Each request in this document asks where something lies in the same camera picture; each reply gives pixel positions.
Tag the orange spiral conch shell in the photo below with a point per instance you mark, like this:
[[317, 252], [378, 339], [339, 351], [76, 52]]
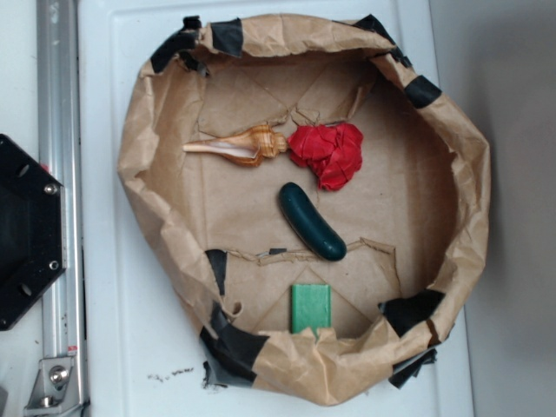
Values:
[[247, 149]]

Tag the dark green toy cucumber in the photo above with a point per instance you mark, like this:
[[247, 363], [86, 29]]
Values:
[[309, 225]]

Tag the crumpled red paper ball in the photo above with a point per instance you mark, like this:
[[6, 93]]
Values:
[[333, 153]]

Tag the green rectangular block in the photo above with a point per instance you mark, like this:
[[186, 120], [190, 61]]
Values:
[[310, 307]]

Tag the brown paper bag bin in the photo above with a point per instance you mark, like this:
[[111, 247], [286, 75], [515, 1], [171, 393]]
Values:
[[414, 217]]

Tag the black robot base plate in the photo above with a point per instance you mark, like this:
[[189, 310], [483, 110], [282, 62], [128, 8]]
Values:
[[31, 232]]

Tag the aluminium extrusion rail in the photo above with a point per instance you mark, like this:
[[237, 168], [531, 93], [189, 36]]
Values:
[[64, 330]]

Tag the metal corner bracket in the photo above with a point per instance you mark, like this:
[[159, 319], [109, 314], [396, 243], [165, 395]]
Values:
[[57, 390]]

